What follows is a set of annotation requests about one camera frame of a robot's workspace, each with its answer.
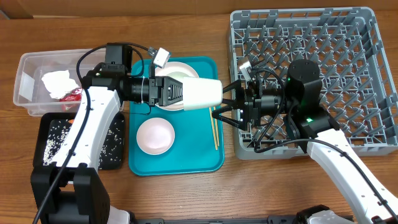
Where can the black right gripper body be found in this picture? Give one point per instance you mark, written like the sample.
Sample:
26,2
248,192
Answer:
261,106

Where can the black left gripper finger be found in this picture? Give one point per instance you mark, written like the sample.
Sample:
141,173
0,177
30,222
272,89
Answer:
169,100
173,85

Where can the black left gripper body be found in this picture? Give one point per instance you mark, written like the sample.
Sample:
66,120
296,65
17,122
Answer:
145,91

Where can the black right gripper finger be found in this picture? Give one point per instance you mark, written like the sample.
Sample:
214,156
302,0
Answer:
241,123
239,93

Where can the white cup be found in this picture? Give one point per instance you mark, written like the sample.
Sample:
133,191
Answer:
199,93

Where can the white bowl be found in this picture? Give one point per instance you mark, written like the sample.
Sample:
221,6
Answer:
155,136

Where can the white rice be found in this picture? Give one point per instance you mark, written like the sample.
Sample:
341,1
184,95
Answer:
111,154

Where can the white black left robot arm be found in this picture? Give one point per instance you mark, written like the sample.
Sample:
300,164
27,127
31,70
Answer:
69,189

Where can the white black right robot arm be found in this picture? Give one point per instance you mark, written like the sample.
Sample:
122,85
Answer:
309,125

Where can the grey dishwasher rack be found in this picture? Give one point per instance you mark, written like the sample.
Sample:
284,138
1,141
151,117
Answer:
358,88

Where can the clear plastic waste bin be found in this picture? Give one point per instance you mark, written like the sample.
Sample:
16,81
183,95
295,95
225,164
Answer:
29,90

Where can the right wooden chopstick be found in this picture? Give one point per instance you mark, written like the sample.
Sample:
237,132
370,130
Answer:
217,133

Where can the wooden chopstick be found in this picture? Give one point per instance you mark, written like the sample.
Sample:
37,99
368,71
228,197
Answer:
213,129
217,133

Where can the left wooden chopstick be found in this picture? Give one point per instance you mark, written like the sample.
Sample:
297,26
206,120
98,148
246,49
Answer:
213,129

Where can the small white plate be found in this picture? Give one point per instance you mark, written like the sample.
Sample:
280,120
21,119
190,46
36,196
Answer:
179,77

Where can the large white plate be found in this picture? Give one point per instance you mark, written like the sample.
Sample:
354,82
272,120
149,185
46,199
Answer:
175,67

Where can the teal serving tray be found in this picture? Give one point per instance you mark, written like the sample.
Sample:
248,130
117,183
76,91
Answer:
193,150

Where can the red snack wrapper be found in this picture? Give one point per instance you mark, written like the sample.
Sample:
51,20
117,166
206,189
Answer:
71,100

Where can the white paper napkin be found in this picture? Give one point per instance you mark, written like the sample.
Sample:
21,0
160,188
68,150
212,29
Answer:
59,84

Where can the black rectangular tray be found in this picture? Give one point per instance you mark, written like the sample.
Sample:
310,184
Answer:
44,130

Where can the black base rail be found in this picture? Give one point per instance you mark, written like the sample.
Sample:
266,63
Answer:
273,219

